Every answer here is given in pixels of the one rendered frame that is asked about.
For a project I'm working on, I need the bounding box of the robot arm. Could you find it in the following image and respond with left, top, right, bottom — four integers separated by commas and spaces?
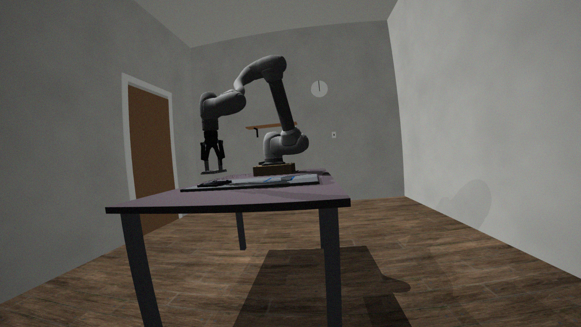
199, 55, 309, 166

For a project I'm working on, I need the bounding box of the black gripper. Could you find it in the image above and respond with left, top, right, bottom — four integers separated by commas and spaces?
200, 130, 225, 172

